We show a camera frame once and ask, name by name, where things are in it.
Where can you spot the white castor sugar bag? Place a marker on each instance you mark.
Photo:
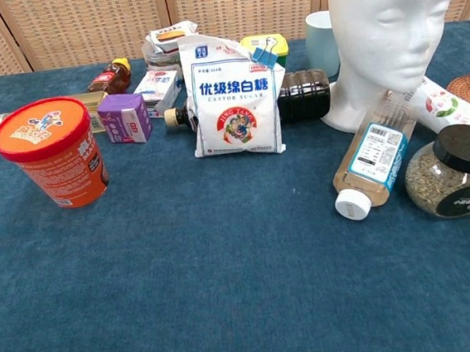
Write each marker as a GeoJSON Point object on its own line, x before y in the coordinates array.
{"type": "Point", "coordinates": [233, 113]}

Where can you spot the dark soy sauce bottle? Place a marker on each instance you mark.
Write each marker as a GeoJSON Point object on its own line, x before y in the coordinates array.
{"type": "Point", "coordinates": [304, 94]}

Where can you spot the yellow lidded container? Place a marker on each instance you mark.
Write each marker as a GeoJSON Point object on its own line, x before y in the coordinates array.
{"type": "Point", "coordinates": [283, 50]}

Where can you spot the burger snack packet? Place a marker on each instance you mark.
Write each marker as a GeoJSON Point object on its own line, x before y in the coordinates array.
{"type": "Point", "coordinates": [171, 34]}

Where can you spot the white blue milk carton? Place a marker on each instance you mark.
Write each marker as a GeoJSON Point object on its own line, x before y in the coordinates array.
{"type": "Point", "coordinates": [155, 86]}

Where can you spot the light blue cup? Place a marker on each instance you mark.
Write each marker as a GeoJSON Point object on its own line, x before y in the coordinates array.
{"type": "Point", "coordinates": [320, 47]}

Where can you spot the glass spice jar black lid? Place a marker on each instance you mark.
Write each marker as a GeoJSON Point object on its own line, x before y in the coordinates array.
{"type": "Point", "coordinates": [448, 180]}

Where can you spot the orange instant noodle cup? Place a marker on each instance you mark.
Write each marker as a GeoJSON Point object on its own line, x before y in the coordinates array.
{"type": "Point", "coordinates": [63, 167]}

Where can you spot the white drink bottle yellow cap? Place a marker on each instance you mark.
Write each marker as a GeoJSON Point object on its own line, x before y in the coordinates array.
{"type": "Point", "coordinates": [445, 106]}

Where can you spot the honey bottle yellow cap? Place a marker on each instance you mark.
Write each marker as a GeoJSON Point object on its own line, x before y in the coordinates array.
{"type": "Point", "coordinates": [113, 77]}

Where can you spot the round woven coaster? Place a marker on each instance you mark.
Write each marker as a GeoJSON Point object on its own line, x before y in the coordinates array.
{"type": "Point", "coordinates": [459, 85]}

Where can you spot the blue binder clip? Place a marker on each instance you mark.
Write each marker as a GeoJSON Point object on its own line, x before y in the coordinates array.
{"type": "Point", "coordinates": [263, 57]}

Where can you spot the clear bottle blue label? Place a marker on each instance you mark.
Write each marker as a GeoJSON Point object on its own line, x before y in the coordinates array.
{"type": "Point", "coordinates": [376, 154]}

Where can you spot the blue table mat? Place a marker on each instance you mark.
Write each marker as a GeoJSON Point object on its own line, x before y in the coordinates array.
{"type": "Point", "coordinates": [229, 289]}

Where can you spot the clear plastic round container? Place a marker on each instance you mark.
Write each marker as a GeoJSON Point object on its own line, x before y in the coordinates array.
{"type": "Point", "coordinates": [157, 60]}

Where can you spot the white foam mannequin head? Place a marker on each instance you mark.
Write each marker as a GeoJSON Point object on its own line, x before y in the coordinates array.
{"type": "Point", "coordinates": [387, 24]}

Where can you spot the purple drink carton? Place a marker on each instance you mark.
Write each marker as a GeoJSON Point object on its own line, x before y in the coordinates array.
{"type": "Point", "coordinates": [123, 120]}

